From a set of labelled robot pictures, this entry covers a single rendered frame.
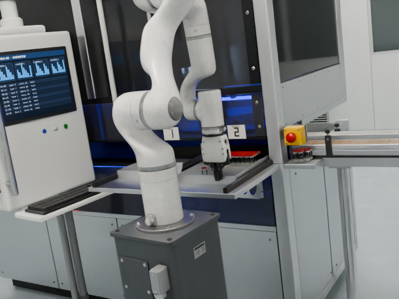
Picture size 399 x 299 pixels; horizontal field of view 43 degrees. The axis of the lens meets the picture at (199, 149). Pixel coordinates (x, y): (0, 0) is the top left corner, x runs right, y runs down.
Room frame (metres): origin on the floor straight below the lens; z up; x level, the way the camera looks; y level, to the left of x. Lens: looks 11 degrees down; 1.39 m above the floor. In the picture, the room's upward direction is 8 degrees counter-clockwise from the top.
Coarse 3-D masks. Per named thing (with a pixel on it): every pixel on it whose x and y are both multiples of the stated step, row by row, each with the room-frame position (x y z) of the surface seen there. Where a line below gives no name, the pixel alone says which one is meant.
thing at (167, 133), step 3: (165, 129) 2.31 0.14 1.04; (168, 129) 2.30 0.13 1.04; (171, 129) 2.30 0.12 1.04; (174, 129) 2.29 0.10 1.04; (177, 129) 2.28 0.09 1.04; (165, 132) 2.32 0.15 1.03; (168, 132) 2.31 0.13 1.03; (171, 132) 2.30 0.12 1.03; (174, 132) 2.29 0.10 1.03; (177, 132) 2.28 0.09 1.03; (165, 135) 2.32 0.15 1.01; (168, 135) 2.31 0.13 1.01; (171, 135) 2.30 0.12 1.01; (174, 135) 2.29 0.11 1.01; (177, 135) 2.28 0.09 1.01; (165, 138) 2.32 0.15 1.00; (168, 138) 2.31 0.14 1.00; (171, 138) 2.30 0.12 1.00; (174, 138) 2.29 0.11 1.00; (177, 138) 2.28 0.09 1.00
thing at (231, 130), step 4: (228, 128) 2.13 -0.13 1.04; (232, 128) 2.12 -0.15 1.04; (240, 128) 2.10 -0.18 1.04; (244, 128) 2.09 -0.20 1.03; (228, 132) 2.14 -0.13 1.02; (232, 132) 2.13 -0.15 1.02; (240, 132) 2.10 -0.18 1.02; (244, 132) 2.09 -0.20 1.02; (232, 136) 2.13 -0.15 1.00; (236, 136) 2.12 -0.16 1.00; (240, 136) 2.10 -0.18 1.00; (244, 136) 2.10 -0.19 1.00
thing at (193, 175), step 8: (264, 160) 2.02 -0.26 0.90; (192, 168) 2.03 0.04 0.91; (200, 168) 2.08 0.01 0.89; (208, 168) 2.09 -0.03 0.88; (224, 168) 2.06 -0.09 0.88; (232, 168) 2.04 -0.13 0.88; (240, 168) 2.02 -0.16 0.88; (248, 168) 1.89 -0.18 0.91; (184, 176) 1.91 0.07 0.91; (192, 176) 1.89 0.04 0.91; (200, 176) 1.88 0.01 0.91; (208, 176) 1.86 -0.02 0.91; (224, 176) 1.82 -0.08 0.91; (232, 176) 1.80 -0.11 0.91; (240, 176) 1.83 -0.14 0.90; (216, 184) 1.84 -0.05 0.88; (224, 184) 1.82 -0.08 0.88
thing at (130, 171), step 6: (198, 156) 2.23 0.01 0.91; (180, 162) 2.29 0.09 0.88; (186, 162) 2.15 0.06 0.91; (192, 162) 2.19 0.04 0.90; (126, 168) 2.20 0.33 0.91; (132, 168) 2.23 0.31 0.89; (120, 174) 2.14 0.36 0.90; (126, 174) 2.12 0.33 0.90; (132, 174) 2.10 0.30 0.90; (138, 174) 2.09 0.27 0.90
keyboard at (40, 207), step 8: (88, 184) 2.33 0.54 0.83; (72, 192) 2.21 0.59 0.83; (80, 192) 2.19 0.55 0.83; (88, 192) 2.19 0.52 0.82; (96, 192) 2.20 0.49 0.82; (48, 200) 2.13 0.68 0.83; (56, 200) 2.11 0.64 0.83; (64, 200) 2.09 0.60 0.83; (72, 200) 2.11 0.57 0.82; (80, 200) 2.13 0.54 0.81; (32, 208) 2.05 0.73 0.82; (40, 208) 2.02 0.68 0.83; (48, 208) 2.02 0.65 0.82; (56, 208) 2.03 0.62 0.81
